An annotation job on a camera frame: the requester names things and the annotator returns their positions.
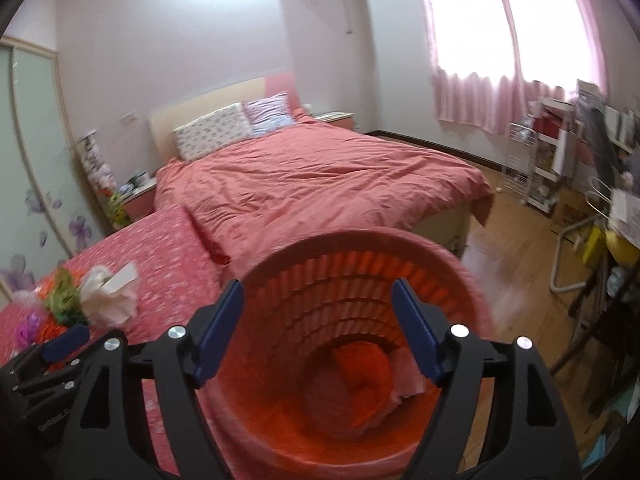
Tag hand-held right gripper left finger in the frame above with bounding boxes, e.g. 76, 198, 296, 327
55, 280, 246, 480

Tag orange plastic bag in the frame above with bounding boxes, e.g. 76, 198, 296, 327
332, 342, 401, 426
35, 320, 71, 346

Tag yellow cushion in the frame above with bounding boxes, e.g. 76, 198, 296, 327
602, 227, 640, 266

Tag translucent white plastic bag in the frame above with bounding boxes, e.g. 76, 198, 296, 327
79, 261, 140, 328

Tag beige headboard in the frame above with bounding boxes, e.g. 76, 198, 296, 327
149, 77, 266, 166

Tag white shelf trolley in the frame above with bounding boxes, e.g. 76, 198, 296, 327
527, 100, 576, 211

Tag dark grey cloth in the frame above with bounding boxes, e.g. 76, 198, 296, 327
620, 152, 640, 191

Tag red box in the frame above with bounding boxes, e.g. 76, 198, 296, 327
537, 115, 566, 138

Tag white wire rack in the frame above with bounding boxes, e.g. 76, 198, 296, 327
502, 122, 538, 206

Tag red patterned blanket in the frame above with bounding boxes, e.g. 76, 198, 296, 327
0, 203, 236, 480

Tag white printed cloth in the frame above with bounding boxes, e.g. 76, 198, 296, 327
610, 190, 640, 236

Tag pale pink plastic bag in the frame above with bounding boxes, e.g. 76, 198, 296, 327
390, 347, 431, 403
11, 287, 48, 313

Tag pink headboard panel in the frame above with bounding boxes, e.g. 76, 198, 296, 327
263, 72, 303, 111

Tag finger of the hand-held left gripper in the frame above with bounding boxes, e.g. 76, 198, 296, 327
12, 324, 92, 402

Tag wardrobe with flower doors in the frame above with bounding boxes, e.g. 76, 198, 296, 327
0, 35, 108, 306

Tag white floral pillow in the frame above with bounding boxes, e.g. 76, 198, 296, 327
172, 102, 256, 163

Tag pink curtain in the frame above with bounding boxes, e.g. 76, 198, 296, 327
407, 0, 608, 136

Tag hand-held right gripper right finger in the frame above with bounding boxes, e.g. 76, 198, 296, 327
392, 279, 583, 480

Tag white picture boards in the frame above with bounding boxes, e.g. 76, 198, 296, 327
602, 107, 640, 146

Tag white paper bag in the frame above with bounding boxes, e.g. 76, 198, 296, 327
552, 127, 568, 176

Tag yellow green toy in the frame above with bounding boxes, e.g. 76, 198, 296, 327
107, 190, 131, 228

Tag yellow green box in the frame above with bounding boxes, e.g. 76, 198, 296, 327
580, 225, 606, 261

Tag red plastic basket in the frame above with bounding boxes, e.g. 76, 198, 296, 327
197, 227, 496, 480

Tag green plastic bag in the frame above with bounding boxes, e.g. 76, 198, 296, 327
42, 267, 91, 326

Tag plush toy shelf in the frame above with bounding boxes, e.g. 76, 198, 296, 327
75, 130, 118, 196

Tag cream bed frame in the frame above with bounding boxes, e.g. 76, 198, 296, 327
415, 205, 473, 256

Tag pink nightstand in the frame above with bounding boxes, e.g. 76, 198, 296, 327
312, 110, 357, 133
120, 180, 161, 223

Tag purple striped pillow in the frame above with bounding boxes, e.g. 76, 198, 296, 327
242, 91, 296, 137

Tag dark wooden chair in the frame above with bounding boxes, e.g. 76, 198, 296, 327
550, 245, 640, 421

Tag white tube chair frame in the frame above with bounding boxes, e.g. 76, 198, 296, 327
550, 210, 608, 293

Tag bed with pink duvet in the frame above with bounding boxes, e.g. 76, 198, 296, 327
154, 112, 496, 266

